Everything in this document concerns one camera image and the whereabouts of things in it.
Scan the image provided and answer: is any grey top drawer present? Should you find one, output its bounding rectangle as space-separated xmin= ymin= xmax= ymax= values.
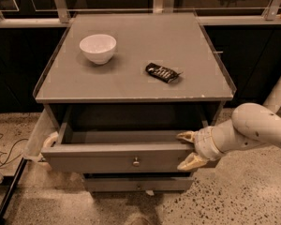
xmin=42 ymin=103 xmax=208 ymax=173

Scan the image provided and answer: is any clear plastic storage bin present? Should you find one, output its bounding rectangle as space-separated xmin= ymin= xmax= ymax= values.
xmin=23 ymin=111 xmax=58 ymax=163

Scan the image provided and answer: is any black snack wrapper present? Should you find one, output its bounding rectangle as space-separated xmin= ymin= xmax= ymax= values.
xmin=145 ymin=63 xmax=180 ymax=83

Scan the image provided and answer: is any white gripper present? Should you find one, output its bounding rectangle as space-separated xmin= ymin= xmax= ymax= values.
xmin=176 ymin=127 xmax=224 ymax=171

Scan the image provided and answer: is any grey bottom drawer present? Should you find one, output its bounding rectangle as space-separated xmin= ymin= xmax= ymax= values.
xmin=84 ymin=177 xmax=193 ymax=192

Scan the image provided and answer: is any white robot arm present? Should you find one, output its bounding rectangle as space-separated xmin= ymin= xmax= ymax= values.
xmin=177 ymin=77 xmax=281 ymax=171

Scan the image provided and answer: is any grey drawer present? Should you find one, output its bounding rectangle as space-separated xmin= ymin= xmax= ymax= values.
xmin=42 ymin=103 xmax=208 ymax=173
xmin=84 ymin=177 xmax=193 ymax=192

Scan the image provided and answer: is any white ceramic bowl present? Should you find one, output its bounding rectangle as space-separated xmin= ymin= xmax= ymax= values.
xmin=80 ymin=34 xmax=117 ymax=65

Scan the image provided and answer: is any white tape roll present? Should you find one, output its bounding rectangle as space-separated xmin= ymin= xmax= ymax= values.
xmin=43 ymin=132 xmax=58 ymax=148

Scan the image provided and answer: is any black floor cable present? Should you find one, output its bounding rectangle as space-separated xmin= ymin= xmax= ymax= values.
xmin=0 ymin=128 xmax=30 ymax=169

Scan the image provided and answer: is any grey drawer cabinet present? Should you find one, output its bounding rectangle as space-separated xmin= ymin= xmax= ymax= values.
xmin=34 ymin=13 xmax=235 ymax=180

